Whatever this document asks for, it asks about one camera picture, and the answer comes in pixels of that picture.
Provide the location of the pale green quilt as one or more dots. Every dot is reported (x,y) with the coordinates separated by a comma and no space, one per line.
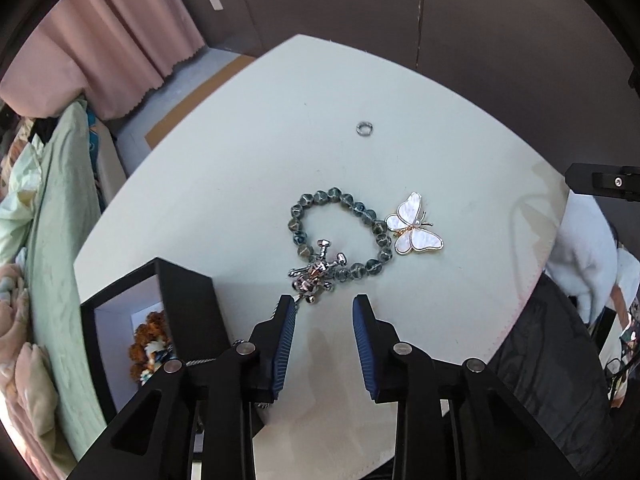
(17,200)

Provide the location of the cardboard sheet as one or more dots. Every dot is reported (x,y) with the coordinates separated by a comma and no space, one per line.
(200,95)

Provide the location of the wide pink curtain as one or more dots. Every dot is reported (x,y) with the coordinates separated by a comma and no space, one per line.
(110,35)

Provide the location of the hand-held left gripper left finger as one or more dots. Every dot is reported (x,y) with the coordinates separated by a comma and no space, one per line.
(282,340)

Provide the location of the blue printed mattress cover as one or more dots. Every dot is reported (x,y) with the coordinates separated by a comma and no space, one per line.
(95,160)

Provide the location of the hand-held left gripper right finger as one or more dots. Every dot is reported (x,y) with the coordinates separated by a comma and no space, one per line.
(365,345)

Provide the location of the white bedside table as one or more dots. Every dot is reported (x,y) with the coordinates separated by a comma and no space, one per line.
(250,160)

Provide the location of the white wall outlet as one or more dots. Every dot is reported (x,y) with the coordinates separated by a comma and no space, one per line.
(216,3)

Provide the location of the bed with green sheet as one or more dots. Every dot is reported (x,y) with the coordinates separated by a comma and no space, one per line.
(65,240)

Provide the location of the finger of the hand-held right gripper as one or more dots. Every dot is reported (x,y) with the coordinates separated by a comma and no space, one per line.
(605,180)

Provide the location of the white garment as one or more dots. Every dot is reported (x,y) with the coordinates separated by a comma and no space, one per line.
(585,255)

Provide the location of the white butterfly brooch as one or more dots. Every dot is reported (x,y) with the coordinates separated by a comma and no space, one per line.
(417,240)

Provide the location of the black garment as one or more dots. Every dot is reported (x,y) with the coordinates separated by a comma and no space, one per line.
(45,129)

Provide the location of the black jewelry box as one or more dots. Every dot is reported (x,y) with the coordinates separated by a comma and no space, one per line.
(190,305)

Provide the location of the peach printed blanket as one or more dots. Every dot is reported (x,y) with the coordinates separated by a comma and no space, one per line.
(25,385)

